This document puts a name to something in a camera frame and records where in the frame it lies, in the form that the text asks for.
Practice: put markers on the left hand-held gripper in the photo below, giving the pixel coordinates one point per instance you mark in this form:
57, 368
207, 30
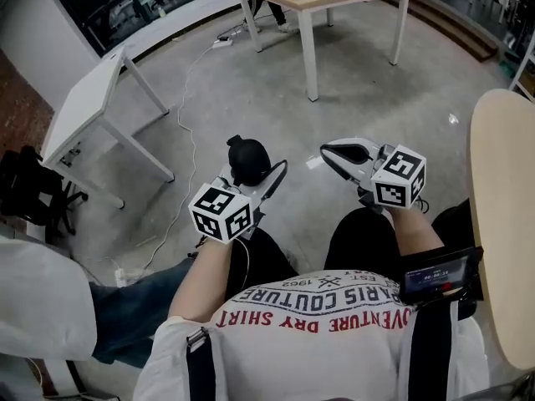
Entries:
221, 215

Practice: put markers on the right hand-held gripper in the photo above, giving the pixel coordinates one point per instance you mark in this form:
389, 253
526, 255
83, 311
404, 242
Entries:
397, 178

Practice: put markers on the black glasses case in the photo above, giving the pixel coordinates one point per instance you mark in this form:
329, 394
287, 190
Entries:
248, 161

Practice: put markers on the person's left forearm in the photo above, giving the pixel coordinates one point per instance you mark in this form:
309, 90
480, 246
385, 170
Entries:
200, 278

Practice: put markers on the person's right forearm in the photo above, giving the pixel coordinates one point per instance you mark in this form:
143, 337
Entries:
411, 232

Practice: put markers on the person's right leg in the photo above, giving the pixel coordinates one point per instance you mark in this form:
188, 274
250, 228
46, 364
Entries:
359, 240

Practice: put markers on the person's leg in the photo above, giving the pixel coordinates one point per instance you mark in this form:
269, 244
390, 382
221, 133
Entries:
359, 240
261, 265

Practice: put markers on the person's left leg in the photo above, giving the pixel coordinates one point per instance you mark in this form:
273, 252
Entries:
261, 265

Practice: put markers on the white paper scrap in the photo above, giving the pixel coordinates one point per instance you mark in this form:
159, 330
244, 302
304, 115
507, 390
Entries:
453, 119

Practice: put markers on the white power strip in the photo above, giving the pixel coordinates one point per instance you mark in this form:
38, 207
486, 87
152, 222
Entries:
119, 277
222, 43

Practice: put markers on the black screen device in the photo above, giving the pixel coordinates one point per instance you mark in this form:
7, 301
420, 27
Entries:
439, 274

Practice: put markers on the wooden table with white legs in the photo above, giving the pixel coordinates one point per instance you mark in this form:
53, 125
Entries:
326, 2

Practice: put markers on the wooden step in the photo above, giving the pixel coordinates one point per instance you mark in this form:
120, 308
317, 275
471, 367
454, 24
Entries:
451, 23

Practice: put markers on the light wooden round tabletop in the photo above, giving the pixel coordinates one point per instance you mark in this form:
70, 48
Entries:
505, 224

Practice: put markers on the white printed t-shirt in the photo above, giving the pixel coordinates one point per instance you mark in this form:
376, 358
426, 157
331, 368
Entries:
313, 349

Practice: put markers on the black office chair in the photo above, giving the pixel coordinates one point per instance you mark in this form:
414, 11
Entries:
31, 190

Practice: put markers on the white shelf frame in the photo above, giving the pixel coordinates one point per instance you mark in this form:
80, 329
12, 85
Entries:
524, 69

